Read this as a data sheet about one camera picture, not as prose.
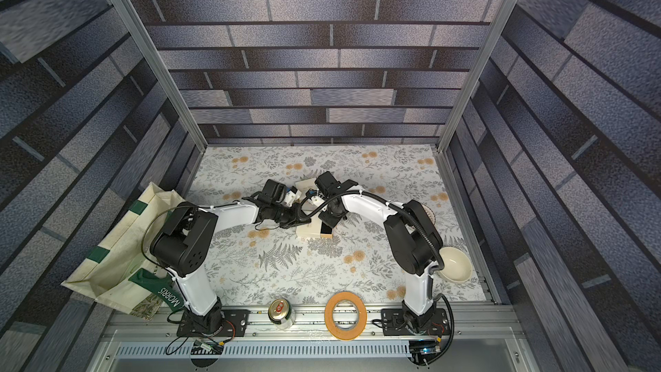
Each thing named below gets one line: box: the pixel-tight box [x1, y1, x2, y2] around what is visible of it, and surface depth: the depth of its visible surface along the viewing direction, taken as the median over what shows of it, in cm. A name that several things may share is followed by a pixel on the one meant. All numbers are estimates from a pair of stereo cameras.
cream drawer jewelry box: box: [296, 213, 334, 240], surface depth 92 cm
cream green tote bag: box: [61, 181, 190, 321], surface depth 72 cm
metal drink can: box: [267, 297, 297, 330], surface depth 68 cm
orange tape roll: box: [324, 291, 368, 341], surface depth 75 cm
